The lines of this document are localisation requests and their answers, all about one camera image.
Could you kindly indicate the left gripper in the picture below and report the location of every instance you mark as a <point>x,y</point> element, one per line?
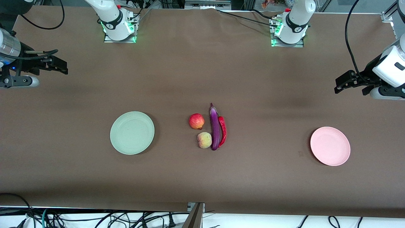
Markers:
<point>365,76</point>

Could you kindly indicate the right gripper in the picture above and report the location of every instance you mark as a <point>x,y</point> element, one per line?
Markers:
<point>29,64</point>

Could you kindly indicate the red chili pepper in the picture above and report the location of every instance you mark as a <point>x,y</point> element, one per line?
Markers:
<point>224,129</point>

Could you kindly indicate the purple eggplant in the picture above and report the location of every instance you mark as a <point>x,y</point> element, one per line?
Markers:
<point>215,133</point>

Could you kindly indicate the red pomegranate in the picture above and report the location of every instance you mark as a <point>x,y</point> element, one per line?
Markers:
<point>196,121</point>

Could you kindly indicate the yellow-red peach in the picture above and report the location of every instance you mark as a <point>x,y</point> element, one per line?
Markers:
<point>204,140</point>

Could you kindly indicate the pink round plate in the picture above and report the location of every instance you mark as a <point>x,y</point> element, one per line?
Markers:
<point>330,146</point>

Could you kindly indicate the pale green round plate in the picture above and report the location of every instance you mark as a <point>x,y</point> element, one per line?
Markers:
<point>132,133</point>

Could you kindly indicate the grey metal box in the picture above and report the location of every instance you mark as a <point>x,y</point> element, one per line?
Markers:
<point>207,4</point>

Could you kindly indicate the brown table cloth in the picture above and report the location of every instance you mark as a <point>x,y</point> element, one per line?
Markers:
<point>202,177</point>

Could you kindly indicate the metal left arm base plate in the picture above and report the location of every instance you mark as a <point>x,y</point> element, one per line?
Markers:
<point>286,45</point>

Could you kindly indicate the aluminium frame profile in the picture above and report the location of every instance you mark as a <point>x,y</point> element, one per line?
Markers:
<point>390,20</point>

